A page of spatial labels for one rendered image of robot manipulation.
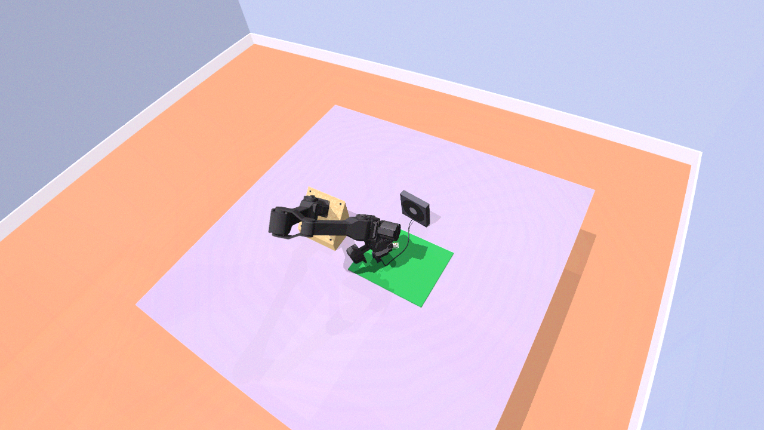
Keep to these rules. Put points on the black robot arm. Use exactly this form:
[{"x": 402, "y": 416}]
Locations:
[{"x": 363, "y": 227}]

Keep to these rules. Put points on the green circuit board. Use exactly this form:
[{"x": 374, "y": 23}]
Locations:
[{"x": 413, "y": 274}]

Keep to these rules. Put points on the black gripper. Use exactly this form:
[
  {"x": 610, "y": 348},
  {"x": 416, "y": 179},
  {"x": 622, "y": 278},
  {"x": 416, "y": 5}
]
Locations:
[{"x": 356, "y": 253}]

